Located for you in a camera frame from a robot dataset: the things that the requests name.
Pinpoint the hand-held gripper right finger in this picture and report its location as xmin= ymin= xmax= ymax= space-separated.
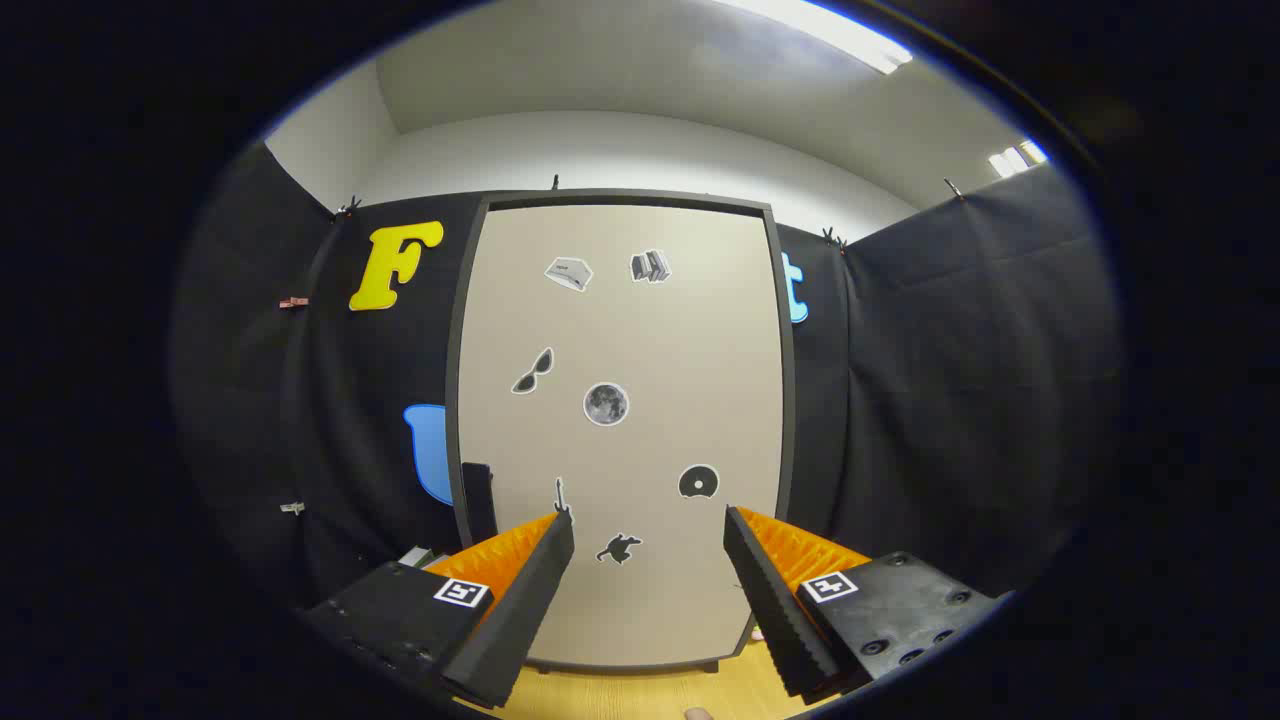
xmin=722 ymin=505 xmax=1003 ymax=701

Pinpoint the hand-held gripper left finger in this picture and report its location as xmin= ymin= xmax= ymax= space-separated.
xmin=298 ymin=510 xmax=577 ymax=711

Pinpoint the grey cabinet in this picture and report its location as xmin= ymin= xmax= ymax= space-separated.
xmin=445 ymin=188 xmax=798 ymax=674

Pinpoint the black backdrop cloth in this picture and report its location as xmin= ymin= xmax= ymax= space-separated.
xmin=170 ymin=140 xmax=1126 ymax=621

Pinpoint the small ceiling light panel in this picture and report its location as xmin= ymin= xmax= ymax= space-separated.
xmin=988 ymin=139 xmax=1048 ymax=180

